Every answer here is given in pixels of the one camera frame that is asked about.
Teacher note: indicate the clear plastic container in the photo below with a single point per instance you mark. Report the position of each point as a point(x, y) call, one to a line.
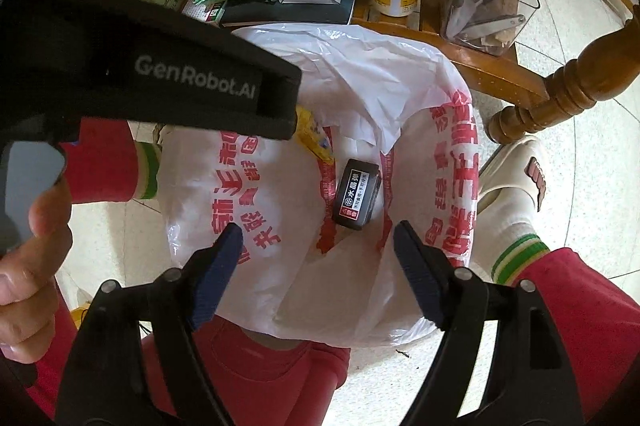
point(480, 24)

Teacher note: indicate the white green-striped sock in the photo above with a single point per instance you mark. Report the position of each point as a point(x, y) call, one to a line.
point(510, 236)
point(147, 171)

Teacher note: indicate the person's left hand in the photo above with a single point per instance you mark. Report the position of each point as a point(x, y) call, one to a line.
point(30, 296)

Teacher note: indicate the white red-printed plastic bag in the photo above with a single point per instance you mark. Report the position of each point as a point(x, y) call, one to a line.
point(265, 286)

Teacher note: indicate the wooden bench chair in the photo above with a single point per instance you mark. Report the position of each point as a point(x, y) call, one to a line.
point(500, 76)

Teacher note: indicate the person's leg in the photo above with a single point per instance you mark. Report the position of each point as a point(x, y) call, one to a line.
point(100, 156)
point(600, 336)

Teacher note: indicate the small black packet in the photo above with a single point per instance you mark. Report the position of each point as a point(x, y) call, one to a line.
point(357, 196)

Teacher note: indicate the person's right leg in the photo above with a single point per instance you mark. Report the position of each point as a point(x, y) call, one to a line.
point(600, 336)

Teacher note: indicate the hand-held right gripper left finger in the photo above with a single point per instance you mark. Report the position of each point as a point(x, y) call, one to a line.
point(215, 276)

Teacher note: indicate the yellow wrapper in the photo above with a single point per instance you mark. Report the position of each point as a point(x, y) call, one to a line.
point(315, 136)

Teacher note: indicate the person's left leg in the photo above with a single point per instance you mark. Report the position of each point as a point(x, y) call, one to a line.
point(100, 156)

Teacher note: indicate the beige slipper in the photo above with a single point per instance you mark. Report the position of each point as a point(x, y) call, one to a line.
point(515, 161)

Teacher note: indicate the metal nail clipper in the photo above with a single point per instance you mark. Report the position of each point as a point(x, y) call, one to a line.
point(500, 25)

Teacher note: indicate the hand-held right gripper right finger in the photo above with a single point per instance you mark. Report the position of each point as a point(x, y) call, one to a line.
point(420, 278)

